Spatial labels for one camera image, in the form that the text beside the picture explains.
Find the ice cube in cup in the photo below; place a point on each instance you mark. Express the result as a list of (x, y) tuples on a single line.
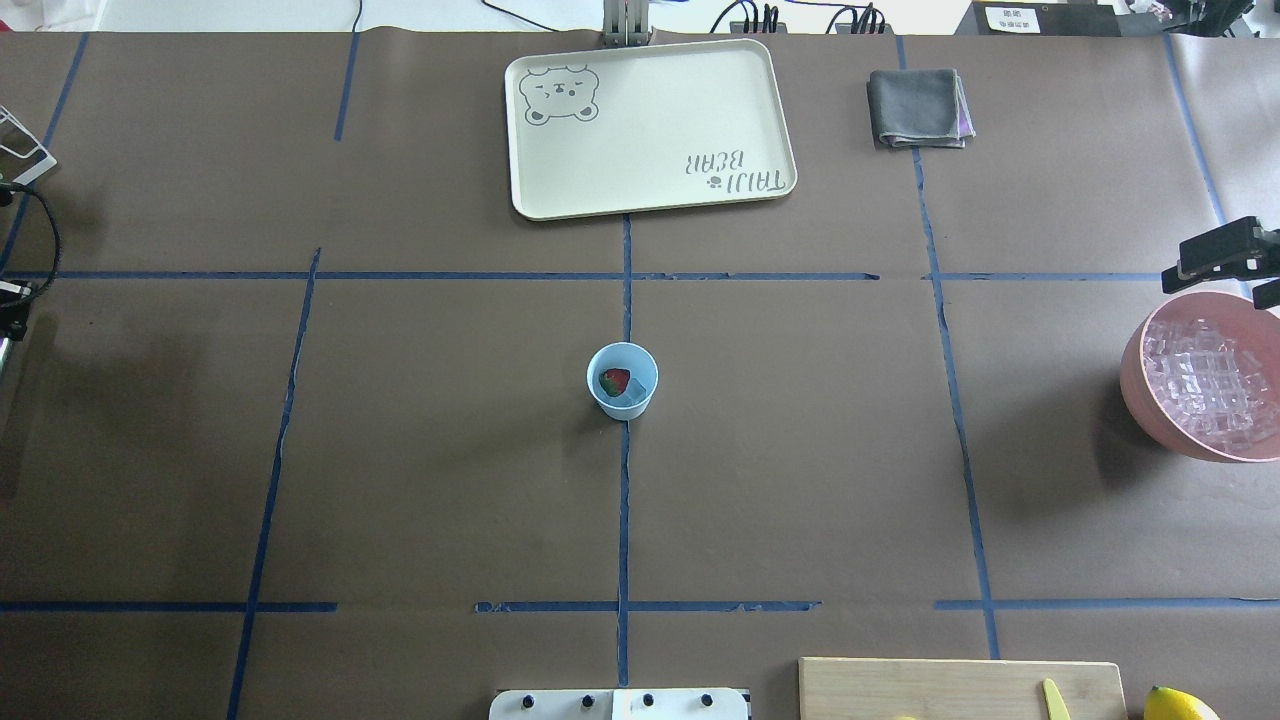
[(634, 393)]

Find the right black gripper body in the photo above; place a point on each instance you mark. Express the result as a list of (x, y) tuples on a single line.
[(1222, 250)]

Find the cream bear tray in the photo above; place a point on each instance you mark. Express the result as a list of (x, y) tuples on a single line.
[(668, 126)]

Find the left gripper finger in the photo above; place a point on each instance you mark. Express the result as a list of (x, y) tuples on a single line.
[(14, 292), (13, 324)]

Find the yellow lemon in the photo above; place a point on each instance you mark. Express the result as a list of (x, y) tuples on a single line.
[(1166, 703)]

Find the folded grey cloth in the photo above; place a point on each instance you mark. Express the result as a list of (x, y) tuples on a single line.
[(919, 108)]

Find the blue plastic cup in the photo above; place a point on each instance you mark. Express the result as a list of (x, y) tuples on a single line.
[(622, 355)]

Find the yellow knife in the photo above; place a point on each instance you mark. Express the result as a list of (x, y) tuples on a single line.
[(1054, 703)]

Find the pile of clear ice cubes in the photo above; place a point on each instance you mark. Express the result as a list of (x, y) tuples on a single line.
[(1211, 387)]

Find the wooden cutting board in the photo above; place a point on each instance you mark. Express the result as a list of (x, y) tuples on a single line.
[(831, 688)]

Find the aluminium frame post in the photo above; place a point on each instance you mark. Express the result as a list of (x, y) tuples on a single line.
[(626, 23)]

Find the pink bowl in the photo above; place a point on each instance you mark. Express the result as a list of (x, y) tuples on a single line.
[(1256, 331)]

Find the red strawberry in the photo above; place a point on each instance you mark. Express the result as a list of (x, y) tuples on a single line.
[(612, 381)]

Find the black box with label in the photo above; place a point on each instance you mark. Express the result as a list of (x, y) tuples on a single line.
[(1038, 18)]

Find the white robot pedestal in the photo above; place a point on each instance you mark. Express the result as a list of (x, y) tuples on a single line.
[(622, 703)]

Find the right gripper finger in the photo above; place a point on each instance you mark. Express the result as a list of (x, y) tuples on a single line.
[(1238, 250), (1266, 296)]

